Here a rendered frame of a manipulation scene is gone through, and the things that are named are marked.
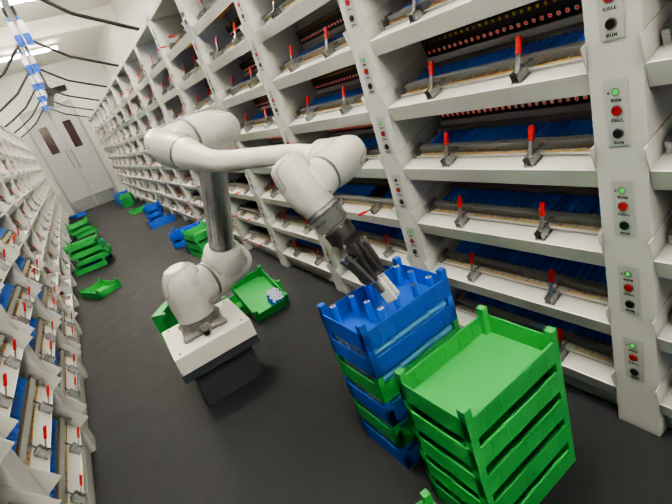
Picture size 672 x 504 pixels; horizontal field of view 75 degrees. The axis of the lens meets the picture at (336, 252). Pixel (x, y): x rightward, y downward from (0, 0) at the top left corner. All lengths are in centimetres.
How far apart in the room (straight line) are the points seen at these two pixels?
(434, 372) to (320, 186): 52
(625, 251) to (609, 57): 39
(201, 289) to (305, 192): 86
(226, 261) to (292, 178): 82
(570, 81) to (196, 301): 139
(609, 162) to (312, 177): 62
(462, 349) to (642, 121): 61
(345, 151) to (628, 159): 61
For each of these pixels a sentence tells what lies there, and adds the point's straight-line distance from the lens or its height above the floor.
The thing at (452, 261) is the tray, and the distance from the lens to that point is 156.
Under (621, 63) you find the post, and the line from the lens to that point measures 97.
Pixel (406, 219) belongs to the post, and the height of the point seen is 50.
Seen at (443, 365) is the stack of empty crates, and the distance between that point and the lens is 111.
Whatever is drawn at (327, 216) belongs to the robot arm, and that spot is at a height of 73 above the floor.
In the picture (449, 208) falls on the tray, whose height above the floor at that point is 52.
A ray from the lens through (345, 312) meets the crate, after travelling 125.
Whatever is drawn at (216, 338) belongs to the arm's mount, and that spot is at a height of 27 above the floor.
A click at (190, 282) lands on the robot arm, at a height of 48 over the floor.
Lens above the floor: 103
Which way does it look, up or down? 22 degrees down
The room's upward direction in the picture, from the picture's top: 19 degrees counter-clockwise
